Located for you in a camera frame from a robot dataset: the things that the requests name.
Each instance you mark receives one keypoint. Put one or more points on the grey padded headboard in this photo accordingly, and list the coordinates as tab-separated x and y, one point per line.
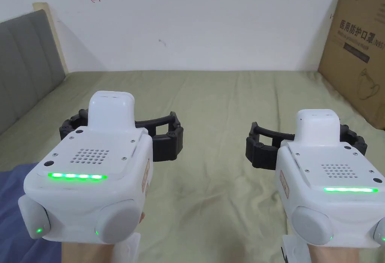
24	70

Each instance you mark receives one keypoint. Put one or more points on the person's left forearm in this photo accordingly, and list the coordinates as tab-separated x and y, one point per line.
90	254

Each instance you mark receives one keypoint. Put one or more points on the brown cardboard carton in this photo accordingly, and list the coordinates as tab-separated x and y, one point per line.
358	49

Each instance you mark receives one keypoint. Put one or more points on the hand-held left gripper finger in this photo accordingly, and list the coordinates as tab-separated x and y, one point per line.
168	147
69	126

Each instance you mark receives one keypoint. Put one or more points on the beige wooden board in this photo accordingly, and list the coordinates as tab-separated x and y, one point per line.
54	34

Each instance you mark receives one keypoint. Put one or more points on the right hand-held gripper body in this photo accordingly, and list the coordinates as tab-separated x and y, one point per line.
324	178

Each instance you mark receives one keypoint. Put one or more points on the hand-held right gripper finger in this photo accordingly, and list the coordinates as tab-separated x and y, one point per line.
260	154
356	142

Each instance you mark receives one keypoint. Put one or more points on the dark blue garment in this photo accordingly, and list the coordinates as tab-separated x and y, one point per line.
18	214

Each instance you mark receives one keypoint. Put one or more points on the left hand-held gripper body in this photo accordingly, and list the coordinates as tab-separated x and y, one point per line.
90	160

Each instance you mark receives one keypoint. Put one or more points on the bed with pale green sheet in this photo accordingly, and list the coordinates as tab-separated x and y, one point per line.
210	109

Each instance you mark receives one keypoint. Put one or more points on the person's right forearm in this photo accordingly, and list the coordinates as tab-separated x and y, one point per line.
346	255

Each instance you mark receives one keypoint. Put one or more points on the person's left hand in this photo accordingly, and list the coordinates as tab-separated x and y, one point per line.
142	217

